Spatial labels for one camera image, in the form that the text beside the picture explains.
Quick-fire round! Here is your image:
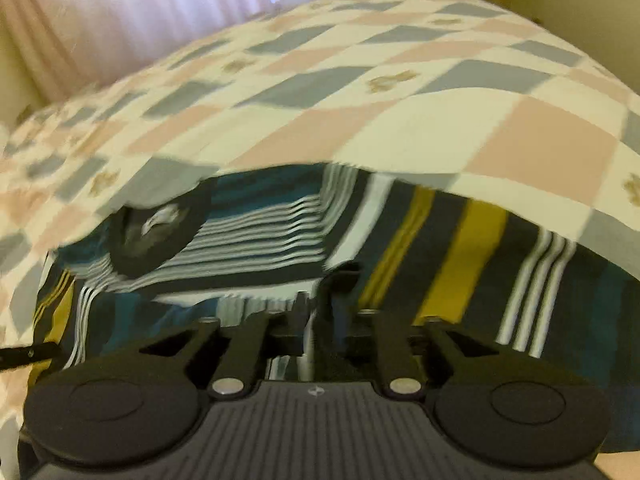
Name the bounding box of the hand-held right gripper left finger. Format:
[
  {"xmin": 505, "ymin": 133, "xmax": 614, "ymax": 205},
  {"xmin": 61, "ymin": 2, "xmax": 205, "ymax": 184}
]
[{"xmin": 137, "ymin": 291, "xmax": 313, "ymax": 402}]

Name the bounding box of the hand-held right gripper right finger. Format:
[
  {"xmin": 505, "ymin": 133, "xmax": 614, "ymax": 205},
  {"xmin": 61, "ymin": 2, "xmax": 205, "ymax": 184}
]
[{"xmin": 322, "ymin": 275, "xmax": 502, "ymax": 402}]

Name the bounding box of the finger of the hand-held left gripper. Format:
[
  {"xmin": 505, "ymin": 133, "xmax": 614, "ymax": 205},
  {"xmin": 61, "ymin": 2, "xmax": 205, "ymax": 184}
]
[{"xmin": 0, "ymin": 342, "xmax": 57, "ymax": 374}]

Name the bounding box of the dark striped shirt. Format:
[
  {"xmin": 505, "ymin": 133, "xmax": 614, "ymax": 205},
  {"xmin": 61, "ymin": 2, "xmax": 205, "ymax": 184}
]
[{"xmin": 32, "ymin": 161, "xmax": 640, "ymax": 457}]

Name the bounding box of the checkered quilt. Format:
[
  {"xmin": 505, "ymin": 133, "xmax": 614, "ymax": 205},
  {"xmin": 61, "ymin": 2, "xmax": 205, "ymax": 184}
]
[{"xmin": 0, "ymin": 0, "xmax": 640, "ymax": 428}]

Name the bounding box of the pale pink curtain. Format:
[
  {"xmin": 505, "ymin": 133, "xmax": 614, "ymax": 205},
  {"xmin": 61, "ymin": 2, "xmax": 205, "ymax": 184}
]
[{"xmin": 0, "ymin": 0, "xmax": 282, "ymax": 107}]

